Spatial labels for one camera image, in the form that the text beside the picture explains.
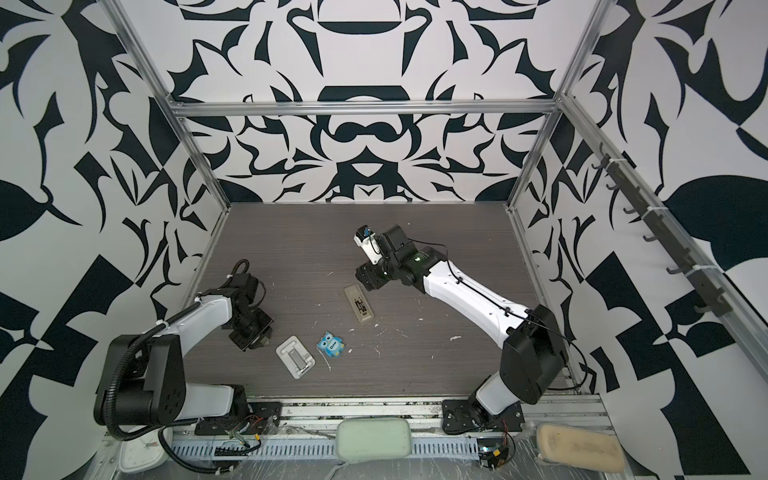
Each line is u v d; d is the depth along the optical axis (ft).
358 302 3.06
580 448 2.20
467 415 2.44
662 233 1.81
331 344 2.78
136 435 1.39
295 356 2.72
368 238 2.30
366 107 2.99
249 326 2.42
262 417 2.40
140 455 2.23
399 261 1.99
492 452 2.33
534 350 1.39
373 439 2.29
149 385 1.40
